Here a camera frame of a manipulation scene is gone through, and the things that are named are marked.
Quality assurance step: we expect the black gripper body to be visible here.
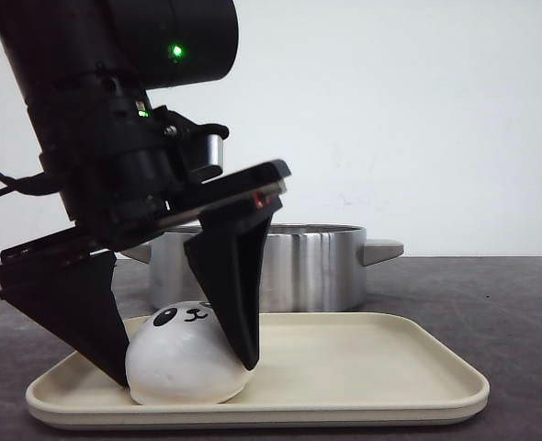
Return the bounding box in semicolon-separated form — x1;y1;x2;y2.
0;86;293;300

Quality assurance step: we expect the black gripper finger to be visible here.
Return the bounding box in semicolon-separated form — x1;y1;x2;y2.
184;209;274;370
2;251;129;387

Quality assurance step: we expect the white panda bun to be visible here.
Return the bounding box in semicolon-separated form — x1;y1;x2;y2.
125;300;253;405

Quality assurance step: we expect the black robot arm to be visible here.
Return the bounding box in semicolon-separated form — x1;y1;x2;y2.
0;1;289;384

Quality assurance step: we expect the stainless steel steamer pot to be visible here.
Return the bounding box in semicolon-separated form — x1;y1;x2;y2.
123;224;404;312

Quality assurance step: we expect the beige plastic tray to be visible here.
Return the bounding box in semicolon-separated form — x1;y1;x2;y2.
25;312;490;430

